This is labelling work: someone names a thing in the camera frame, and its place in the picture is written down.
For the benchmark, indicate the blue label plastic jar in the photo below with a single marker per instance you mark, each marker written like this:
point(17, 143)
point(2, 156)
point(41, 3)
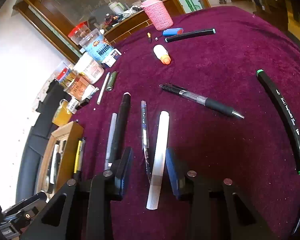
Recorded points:
point(96, 45)

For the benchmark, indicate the black marker teal caps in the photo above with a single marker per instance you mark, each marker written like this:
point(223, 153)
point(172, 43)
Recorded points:
point(193, 34)

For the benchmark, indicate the white orange glue bottle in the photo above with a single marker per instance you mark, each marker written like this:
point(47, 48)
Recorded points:
point(162, 54)

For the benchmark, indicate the black marker grey cap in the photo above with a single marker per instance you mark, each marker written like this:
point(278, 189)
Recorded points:
point(56, 167)

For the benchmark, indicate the yellow black pen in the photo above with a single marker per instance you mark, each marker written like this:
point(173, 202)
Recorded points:
point(78, 160)

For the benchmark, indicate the small yellow black screwdriver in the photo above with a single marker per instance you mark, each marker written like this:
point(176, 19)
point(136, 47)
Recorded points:
point(149, 37)

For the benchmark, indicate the clear orange label jar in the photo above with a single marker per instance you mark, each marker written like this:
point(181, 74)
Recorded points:
point(77, 87)

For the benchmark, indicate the white slim marker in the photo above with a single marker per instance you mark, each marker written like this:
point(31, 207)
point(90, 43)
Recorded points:
point(159, 162)

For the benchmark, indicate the yellow tape roll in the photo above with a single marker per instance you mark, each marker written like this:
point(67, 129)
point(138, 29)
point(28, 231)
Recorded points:
point(62, 115)

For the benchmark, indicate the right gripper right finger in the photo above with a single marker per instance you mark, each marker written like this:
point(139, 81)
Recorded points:
point(176, 173)

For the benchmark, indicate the gold packet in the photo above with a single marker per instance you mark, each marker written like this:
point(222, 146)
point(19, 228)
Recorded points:
point(66, 77)

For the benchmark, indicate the blue patterned clear pen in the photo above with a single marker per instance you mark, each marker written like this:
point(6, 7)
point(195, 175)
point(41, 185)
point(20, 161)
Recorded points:
point(145, 139)

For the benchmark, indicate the blue lighter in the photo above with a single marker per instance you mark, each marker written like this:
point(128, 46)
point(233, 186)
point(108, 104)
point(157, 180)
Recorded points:
point(172, 31)

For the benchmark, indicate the black marker green cap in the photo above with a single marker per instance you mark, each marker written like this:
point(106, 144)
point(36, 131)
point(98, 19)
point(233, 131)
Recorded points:
point(287, 117)

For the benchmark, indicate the wooden cabinet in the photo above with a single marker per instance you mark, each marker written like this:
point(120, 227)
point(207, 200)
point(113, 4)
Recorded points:
point(55, 19)

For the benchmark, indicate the pink knitted bottle sleeve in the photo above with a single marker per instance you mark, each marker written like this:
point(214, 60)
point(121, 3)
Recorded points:
point(157, 13)

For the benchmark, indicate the black bag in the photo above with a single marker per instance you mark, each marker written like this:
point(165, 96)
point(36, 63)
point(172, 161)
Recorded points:
point(37, 141)

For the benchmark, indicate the purple tablecloth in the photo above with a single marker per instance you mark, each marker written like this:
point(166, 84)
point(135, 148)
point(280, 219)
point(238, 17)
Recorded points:
point(254, 152)

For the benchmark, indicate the white barcode box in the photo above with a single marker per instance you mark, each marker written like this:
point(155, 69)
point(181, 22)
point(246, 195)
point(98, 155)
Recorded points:
point(72, 105)

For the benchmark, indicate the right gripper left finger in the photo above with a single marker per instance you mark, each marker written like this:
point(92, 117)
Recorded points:
point(122, 174)

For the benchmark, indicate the blue white small box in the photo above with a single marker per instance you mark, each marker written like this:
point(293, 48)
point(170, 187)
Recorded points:
point(110, 60)

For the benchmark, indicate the black clear pen by jars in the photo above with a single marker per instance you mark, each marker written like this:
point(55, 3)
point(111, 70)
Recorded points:
point(85, 101)

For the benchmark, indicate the translucent white pen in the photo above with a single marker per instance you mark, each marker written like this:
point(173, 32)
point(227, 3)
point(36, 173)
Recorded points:
point(110, 140)

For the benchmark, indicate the green lighter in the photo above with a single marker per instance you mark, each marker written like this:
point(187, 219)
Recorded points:
point(111, 81)

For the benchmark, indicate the black marker pink cap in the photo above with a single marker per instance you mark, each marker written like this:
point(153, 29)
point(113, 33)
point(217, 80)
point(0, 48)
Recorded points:
point(120, 128)

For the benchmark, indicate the black retractable gel pen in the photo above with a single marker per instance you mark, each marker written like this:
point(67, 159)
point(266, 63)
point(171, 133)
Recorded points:
point(207, 102)

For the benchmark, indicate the white medicine jar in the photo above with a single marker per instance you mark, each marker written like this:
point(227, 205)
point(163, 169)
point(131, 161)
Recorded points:
point(90, 69)

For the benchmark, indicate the cardboard box tray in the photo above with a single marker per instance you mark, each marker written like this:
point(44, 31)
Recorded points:
point(70, 132)

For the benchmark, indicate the white stick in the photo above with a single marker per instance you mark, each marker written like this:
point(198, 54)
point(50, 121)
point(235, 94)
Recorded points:
point(103, 88)

